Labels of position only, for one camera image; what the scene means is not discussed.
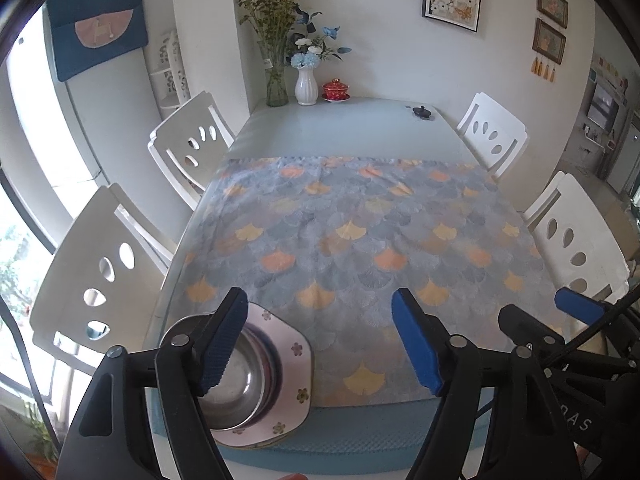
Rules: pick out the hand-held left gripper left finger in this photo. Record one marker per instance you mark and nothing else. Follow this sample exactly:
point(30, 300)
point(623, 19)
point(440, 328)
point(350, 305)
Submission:
point(225, 345)

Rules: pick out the television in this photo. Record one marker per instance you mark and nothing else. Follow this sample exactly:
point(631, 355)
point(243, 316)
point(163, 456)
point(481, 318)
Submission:
point(602, 105)

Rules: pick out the hexagonal plate with leaf print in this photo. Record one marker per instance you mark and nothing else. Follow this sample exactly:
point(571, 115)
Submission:
point(295, 375)

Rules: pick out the grey fan-patterned tablecloth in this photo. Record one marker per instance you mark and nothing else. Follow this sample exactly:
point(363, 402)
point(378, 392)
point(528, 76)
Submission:
point(350, 260)

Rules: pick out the dried flower bunch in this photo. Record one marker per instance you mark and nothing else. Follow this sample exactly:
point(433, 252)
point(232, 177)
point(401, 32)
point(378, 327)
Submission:
point(270, 15)

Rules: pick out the white corner shelf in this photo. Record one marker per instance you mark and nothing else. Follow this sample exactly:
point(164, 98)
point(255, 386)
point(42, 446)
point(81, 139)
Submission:
point(172, 70)

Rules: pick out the white refrigerator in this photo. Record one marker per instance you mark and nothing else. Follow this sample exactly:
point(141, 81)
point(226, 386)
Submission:
point(115, 125)

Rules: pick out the small black knob lid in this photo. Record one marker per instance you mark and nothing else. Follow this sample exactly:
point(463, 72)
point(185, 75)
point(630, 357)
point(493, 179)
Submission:
point(420, 112)

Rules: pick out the red lidded teacup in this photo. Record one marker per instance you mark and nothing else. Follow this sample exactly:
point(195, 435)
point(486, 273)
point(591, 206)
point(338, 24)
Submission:
point(336, 90)

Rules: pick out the small framed picture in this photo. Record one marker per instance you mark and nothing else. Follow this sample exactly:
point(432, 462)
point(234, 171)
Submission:
point(549, 41)
point(552, 2)

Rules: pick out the blue steel bowl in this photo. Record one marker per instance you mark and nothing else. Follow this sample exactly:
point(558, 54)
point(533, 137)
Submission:
point(274, 360)

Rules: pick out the blue cloth cover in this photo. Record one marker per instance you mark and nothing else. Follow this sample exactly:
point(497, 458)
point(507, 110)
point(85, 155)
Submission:
point(100, 25)

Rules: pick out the yellow hanging tassels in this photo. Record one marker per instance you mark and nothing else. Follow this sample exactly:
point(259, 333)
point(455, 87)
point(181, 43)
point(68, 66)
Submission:
point(542, 67)

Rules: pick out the blue artificial flowers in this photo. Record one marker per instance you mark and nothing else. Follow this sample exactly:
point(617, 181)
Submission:
point(306, 59)

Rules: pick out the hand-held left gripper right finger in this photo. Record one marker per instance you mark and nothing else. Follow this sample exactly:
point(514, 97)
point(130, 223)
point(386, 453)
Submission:
point(417, 345)

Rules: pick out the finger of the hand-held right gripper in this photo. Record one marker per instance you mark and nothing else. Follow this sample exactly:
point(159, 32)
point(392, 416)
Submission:
point(580, 305)
point(525, 325)

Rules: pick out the white chair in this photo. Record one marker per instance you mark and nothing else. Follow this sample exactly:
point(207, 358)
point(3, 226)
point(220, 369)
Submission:
point(80, 240)
point(505, 125)
point(175, 130)
point(590, 230)

